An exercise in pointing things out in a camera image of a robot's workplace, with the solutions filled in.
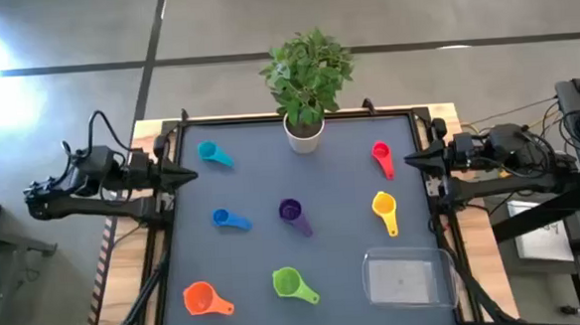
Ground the green leafy plant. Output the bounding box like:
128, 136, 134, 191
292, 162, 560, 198
256, 24, 359, 130

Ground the blue measuring cup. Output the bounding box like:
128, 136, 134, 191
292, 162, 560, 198
211, 206, 255, 235

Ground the red measuring cup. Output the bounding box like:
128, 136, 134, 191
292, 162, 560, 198
369, 139, 396, 182

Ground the purple measuring cup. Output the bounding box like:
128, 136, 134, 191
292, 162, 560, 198
277, 196, 315, 240

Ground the orange measuring cup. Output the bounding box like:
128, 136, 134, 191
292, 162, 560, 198
182, 279, 236, 319

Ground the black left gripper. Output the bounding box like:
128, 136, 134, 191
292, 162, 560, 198
125, 144, 201, 195

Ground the grey metal stand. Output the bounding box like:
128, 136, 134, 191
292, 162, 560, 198
0, 218, 59, 259

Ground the white board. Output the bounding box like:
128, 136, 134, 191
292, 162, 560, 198
506, 196, 576, 265

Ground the teal measuring cup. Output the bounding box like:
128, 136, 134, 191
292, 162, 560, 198
197, 138, 235, 170

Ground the black frame leg strut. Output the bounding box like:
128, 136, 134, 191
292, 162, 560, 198
103, 257, 173, 325
440, 240, 516, 325

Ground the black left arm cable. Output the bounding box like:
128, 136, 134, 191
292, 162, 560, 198
58, 108, 134, 161

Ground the white plant pot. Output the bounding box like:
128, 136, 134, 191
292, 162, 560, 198
281, 111, 329, 157

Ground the grey table mat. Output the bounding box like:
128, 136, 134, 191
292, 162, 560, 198
149, 111, 459, 325

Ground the green measuring cup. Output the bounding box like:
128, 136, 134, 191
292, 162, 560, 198
271, 264, 323, 308

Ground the black stand beam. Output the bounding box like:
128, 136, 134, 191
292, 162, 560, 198
489, 186, 580, 245

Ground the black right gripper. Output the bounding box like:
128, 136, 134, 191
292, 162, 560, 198
401, 129, 487, 180

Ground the yellow measuring cup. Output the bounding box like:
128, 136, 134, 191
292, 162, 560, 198
370, 190, 400, 240

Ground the striped hazard tape strip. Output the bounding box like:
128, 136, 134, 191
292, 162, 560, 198
76, 216, 123, 325

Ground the clear plastic basket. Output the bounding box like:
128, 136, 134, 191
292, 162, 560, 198
360, 243, 461, 314

